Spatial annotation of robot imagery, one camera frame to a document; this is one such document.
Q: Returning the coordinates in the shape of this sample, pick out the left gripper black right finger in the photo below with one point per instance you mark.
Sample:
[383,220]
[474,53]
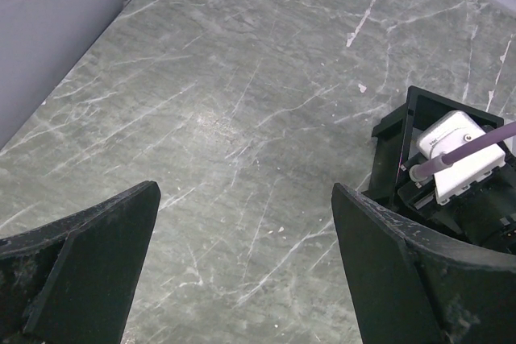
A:
[412,284]

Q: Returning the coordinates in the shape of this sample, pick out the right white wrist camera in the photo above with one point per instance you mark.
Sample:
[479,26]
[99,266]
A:
[459,153]

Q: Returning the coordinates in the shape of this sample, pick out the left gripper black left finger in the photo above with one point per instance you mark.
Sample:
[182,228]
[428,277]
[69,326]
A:
[74,280]

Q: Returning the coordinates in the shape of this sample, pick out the three-compartment black white tray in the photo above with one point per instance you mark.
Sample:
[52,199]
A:
[396,134]

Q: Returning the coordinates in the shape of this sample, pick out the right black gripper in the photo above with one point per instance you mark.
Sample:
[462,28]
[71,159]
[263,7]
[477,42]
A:
[484,215]

